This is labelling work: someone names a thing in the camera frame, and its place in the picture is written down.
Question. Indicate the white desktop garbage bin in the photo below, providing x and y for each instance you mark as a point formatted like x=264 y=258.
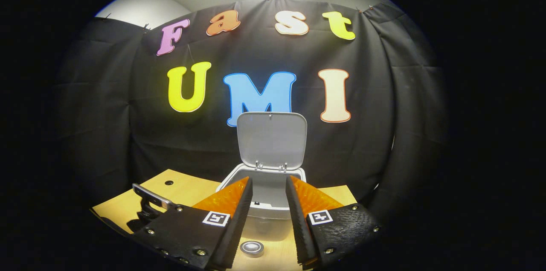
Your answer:
x=271 y=138

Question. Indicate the blue pop can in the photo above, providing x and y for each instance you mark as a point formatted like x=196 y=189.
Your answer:
x=251 y=249

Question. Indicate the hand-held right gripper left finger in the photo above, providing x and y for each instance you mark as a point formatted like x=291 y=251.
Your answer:
x=236 y=228

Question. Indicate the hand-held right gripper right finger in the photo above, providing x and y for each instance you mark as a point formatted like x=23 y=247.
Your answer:
x=298 y=228

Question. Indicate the black backdrop cloth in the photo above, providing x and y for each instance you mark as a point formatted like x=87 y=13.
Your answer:
x=367 y=143

